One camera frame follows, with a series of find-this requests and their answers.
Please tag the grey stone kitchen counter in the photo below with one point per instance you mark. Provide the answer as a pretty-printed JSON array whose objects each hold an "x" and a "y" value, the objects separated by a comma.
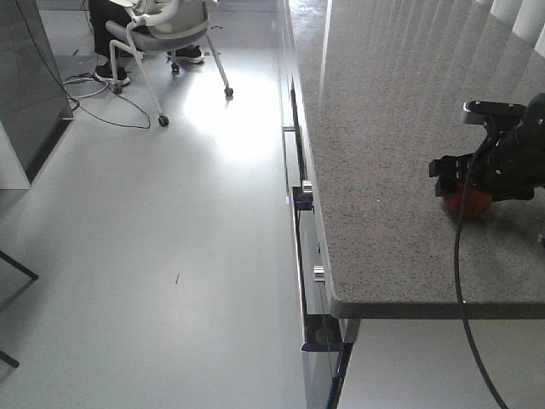
[{"x": 381, "y": 88}]

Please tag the lower silver drawer knob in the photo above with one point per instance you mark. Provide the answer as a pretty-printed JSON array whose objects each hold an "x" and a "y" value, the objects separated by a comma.
[{"x": 318, "y": 274}]

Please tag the seated person in black trousers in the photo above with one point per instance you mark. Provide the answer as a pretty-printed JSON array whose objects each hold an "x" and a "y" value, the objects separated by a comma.
[{"x": 101, "y": 11}]

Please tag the silver drawer knob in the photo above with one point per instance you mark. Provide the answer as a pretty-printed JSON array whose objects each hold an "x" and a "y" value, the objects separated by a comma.
[
  {"x": 318, "y": 274},
  {"x": 307, "y": 187}
]

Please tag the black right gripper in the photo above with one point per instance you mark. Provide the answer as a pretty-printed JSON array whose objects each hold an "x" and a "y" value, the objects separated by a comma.
[{"x": 509, "y": 163}]

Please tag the red yellow apple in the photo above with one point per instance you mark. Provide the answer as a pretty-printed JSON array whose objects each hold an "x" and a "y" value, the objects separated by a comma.
[{"x": 476, "y": 203}]

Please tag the black left chair leg frame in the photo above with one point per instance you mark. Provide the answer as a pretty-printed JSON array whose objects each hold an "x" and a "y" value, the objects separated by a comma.
[{"x": 33, "y": 276}]

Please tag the dark grey cabinet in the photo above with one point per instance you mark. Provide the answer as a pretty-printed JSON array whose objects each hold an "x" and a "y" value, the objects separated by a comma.
[{"x": 34, "y": 107}]

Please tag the white wheeled office chair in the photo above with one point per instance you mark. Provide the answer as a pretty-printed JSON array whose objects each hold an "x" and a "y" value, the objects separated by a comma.
[{"x": 156, "y": 27}]

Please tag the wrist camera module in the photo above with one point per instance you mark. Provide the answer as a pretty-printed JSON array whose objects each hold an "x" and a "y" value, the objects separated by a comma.
[{"x": 476, "y": 112}]

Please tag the upper silver drawer knob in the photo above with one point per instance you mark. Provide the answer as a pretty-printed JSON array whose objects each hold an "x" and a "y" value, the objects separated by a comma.
[{"x": 307, "y": 187}]

